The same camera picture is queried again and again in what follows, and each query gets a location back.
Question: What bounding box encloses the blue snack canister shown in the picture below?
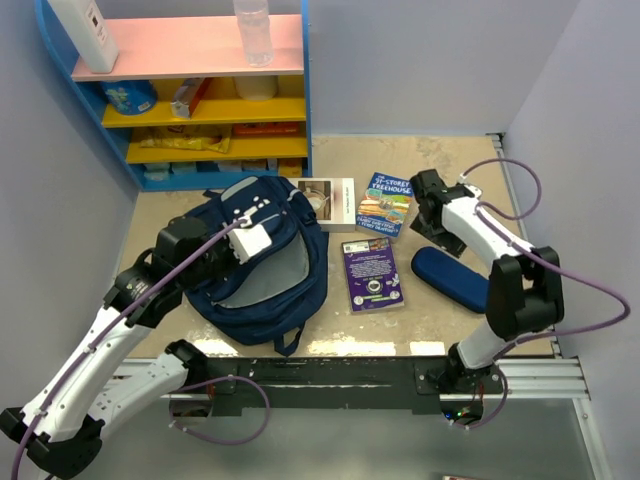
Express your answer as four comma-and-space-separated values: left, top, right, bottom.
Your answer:
100, 80, 158, 116

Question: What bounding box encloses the red flat box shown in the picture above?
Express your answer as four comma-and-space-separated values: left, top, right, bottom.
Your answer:
232, 122, 301, 136

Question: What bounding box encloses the navy blue student backpack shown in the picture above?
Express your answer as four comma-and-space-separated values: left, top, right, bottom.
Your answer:
185, 176, 329, 357

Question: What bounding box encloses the aluminium rail frame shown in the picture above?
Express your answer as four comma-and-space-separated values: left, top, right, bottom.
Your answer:
37, 132, 614, 480

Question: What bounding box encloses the blue treehouse book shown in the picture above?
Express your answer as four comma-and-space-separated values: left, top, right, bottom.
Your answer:
355, 172, 413, 241

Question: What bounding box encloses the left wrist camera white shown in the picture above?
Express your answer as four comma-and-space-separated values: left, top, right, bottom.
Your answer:
228, 216, 272, 264

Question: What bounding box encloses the white rectangular device box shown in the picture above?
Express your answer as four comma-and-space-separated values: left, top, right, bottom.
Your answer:
49, 0, 119, 74

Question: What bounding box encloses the white coffee photo book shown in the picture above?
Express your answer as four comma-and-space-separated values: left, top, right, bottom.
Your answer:
289, 177, 356, 233

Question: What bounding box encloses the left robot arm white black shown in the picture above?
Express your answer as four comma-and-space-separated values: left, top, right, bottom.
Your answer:
1, 217, 246, 479

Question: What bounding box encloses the orange white carton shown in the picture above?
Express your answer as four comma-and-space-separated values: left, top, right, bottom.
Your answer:
170, 78, 211, 119

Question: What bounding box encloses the blue shelf unit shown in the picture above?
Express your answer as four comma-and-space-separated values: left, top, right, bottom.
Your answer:
34, 1, 313, 192

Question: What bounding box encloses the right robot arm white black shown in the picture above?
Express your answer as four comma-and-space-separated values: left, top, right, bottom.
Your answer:
410, 169, 564, 394

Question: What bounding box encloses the white cylindrical jar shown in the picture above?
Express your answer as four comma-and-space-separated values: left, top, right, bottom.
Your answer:
233, 75, 279, 101

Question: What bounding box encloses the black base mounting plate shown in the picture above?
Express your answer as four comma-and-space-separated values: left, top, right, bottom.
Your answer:
148, 355, 506, 418

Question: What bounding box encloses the clear plastic water bottle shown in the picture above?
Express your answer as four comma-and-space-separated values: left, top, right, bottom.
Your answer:
233, 0, 274, 68

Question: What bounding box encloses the purple paperback book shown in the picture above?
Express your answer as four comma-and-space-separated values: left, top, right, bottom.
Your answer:
341, 237, 404, 314

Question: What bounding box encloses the blue pencil case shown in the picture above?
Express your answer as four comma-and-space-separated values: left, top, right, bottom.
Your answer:
411, 247, 489, 314

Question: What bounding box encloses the yellow snack packet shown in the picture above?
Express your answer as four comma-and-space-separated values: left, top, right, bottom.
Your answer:
139, 125, 232, 154

